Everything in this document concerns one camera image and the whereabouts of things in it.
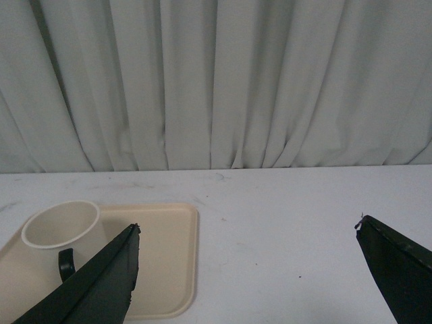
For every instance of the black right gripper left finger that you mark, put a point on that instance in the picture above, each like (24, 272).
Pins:
(98, 292)

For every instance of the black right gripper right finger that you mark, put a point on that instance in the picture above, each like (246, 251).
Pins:
(401, 269)

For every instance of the white smiley mug black handle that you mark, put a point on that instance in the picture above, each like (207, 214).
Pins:
(74, 224)

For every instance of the beige plastic tray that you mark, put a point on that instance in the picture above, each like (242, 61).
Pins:
(167, 262)

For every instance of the white pleated curtain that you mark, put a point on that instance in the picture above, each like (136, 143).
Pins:
(169, 85)

